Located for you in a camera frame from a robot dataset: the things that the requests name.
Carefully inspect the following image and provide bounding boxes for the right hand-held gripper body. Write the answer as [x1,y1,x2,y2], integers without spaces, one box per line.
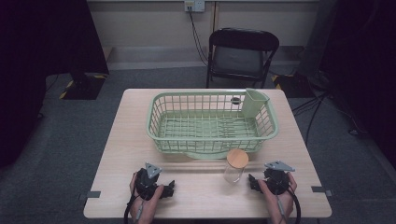
[262,160,296,196]

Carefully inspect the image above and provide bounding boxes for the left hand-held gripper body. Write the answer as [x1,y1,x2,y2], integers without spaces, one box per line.
[134,161,163,202]

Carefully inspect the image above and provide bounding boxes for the glass jar with wooden lid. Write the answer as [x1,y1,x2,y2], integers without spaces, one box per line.
[222,148,250,185]

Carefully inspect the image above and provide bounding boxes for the green plastic dish rack basket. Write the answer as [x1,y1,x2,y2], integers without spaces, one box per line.
[146,89,280,155]

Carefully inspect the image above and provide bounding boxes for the person's left hand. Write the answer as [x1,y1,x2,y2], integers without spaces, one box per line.
[129,172,165,224]

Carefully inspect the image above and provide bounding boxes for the person's right hand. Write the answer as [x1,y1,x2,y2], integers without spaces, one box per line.
[257,172,299,224]

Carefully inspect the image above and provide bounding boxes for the green drain tray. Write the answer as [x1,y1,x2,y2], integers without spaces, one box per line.
[184,150,231,161]

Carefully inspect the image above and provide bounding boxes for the grey tape strip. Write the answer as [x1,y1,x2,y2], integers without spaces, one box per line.
[310,185,333,197]
[78,190,103,201]

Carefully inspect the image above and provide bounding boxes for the green cutlery holder cup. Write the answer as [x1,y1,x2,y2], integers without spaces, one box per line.
[241,88,271,119]

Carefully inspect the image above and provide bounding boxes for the black stand base striped tape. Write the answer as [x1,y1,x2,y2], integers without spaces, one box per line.
[271,73,316,99]
[58,71,109,101]

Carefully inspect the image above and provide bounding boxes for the black folding chair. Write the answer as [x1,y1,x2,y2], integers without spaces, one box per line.
[205,27,280,90]

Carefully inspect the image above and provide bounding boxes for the black curtain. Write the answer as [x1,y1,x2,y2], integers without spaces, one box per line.
[319,0,396,172]
[0,0,110,170]

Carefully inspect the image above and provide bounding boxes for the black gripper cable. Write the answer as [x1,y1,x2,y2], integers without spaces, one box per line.
[123,191,142,224]
[287,186,303,224]

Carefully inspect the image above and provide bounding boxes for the black floor cables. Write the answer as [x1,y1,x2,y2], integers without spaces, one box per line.
[290,91,332,147]

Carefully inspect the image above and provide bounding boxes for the black wall socket cable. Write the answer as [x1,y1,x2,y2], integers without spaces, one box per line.
[187,6,209,67]

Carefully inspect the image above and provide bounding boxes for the beige wall conduit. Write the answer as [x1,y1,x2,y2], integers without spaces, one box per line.
[211,1,220,32]

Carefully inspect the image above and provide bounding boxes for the white wall socket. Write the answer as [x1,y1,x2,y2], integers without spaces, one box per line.
[183,0,206,13]

